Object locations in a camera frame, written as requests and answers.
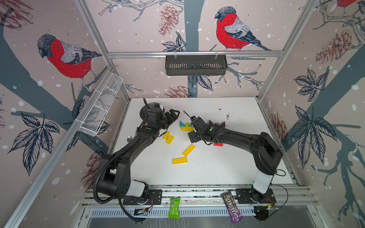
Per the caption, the green snack packet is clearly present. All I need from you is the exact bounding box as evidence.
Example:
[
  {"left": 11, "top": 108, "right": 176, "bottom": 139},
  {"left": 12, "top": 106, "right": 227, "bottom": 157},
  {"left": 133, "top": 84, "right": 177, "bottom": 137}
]
[{"left": 169, "top": 198, "right": 181, "bottom": 219}]

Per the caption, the glass pot lid yellow knob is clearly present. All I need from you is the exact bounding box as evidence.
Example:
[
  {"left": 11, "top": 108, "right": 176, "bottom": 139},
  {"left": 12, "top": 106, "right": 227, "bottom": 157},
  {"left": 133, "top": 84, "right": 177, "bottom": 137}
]
[{"left": 139, "top": 103, "right": 165, "bottom": 119}]

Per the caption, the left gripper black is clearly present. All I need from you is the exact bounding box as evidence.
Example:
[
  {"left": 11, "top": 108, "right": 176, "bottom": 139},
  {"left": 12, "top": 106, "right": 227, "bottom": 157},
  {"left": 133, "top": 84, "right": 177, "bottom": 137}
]
[{"left": 156, "top": 109, "right": 180, "bottom": 131}]

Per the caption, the yellow block bottom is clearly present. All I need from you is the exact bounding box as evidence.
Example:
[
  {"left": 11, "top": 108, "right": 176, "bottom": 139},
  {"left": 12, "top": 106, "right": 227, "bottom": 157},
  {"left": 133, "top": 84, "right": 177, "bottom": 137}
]
[{"left": 172, "top": 157, "right": 187, "bottom": 165}]

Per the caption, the black wire basket shelf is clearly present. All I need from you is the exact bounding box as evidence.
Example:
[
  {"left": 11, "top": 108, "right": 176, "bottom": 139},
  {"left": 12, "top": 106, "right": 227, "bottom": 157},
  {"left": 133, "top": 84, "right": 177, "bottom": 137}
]
[{"left": 165, "top": 55, "right": 228, "bottom": 76}]

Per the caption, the yellow block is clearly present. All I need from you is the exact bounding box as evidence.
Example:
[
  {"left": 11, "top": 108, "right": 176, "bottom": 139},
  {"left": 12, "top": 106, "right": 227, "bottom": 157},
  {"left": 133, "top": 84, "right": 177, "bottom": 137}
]
[
  {"left": 182, "top": 144, "right": 195, "bottom": 157},
  {"left": 172, "top": 157, "right": 187, "bottom": 165},
  {"left": 181, "top": 126, "right": 194, "bottom": 132},
  {"left": 163, "top": 131, "right": 170, "bottom": 140},
  {"left": 165, "top": 135, "right": 174, "bottom": 145}
]

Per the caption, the white wire basket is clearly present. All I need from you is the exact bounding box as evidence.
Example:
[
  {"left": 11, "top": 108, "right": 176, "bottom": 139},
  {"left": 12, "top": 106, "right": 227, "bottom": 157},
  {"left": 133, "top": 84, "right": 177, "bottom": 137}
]
[{"left": 79, "top": 72, "right": 123, "bottom": 137}]

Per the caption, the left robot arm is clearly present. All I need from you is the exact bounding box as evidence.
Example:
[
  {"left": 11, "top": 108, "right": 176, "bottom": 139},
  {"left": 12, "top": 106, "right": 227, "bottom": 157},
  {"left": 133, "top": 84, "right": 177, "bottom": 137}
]
[{"left": 93, "top": 99, "right": 180, "bottom": 204}]

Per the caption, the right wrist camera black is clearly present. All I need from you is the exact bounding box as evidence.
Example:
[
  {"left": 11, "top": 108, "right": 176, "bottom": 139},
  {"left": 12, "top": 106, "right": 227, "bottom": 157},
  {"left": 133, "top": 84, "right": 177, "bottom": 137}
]
[{"left": 191, "top": 116, "right": 210, "bottom": 135}]

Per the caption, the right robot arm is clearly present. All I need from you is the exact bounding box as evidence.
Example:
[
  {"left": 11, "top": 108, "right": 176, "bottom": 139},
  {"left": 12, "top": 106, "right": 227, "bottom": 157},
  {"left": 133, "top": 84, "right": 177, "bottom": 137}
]
[{"left": 188, "top": 127, "right": 283, "bottom": 203}]

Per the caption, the purple candy packet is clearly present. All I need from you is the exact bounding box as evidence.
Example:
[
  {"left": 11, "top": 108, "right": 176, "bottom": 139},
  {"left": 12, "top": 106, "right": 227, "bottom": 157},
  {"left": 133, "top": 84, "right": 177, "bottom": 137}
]
[{"left": 221, "top": 191, "right": 242, "bottom": 223}]

